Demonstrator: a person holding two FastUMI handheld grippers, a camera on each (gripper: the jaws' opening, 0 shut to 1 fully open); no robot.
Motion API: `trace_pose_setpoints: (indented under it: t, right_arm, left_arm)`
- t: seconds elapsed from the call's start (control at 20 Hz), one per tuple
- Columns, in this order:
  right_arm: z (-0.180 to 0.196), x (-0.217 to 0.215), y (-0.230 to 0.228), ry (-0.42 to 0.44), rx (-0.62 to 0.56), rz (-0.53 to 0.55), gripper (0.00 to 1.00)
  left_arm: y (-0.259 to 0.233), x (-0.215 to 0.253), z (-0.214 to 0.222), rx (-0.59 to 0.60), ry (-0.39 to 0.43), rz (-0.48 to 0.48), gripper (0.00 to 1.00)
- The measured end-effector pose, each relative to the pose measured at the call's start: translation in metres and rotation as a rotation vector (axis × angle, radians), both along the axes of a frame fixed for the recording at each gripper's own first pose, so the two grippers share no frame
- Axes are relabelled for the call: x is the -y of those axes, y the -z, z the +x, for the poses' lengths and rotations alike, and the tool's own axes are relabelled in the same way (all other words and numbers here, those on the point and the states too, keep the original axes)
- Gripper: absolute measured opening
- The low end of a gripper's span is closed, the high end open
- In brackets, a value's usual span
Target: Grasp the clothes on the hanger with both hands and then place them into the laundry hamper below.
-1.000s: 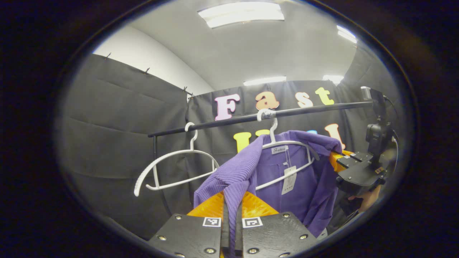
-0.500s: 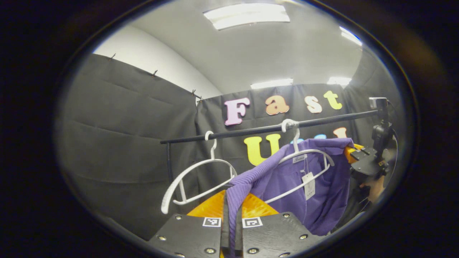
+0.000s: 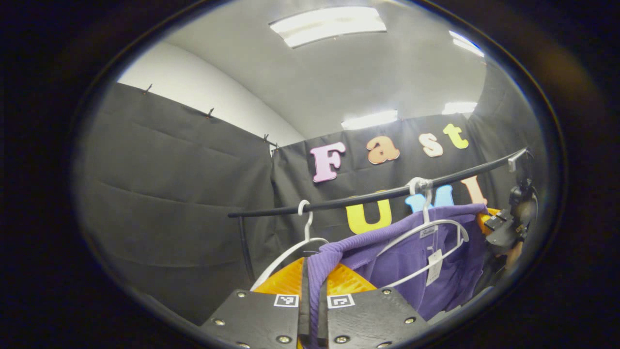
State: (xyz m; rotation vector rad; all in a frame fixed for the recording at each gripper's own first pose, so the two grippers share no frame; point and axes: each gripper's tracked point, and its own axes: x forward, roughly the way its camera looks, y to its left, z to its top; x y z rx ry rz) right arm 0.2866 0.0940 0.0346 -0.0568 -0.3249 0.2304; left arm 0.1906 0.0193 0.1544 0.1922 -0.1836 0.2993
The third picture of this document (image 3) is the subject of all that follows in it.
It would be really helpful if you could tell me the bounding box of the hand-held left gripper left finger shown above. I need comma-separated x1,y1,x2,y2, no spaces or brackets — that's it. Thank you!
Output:
200,256,311,349

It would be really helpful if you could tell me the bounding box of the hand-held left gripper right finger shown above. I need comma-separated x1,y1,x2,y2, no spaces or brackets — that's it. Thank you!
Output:
316,263,430,349

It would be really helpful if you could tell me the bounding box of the purple corduroy jacket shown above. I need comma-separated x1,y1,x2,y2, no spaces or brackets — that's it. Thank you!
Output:
307,204,490,348

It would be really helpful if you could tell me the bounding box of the white clothes hanger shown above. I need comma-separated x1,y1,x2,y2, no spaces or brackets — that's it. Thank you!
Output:
249,199,330,292
377,176,470,289

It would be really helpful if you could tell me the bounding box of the black clothes rack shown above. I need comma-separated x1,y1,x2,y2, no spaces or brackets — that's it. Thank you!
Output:
228,148,528,287

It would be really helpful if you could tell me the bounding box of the white jacket hang tag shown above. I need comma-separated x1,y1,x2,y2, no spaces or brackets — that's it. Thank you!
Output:
426,249,444,287

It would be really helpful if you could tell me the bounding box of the ceiling light panel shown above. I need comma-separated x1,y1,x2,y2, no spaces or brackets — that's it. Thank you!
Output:
341,110,399,131
269,6,388,48
441,101,478,116
448,30,485,58

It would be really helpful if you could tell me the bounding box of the black backdrop cloth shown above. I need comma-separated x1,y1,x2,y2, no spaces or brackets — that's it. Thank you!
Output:
73,58,548,326

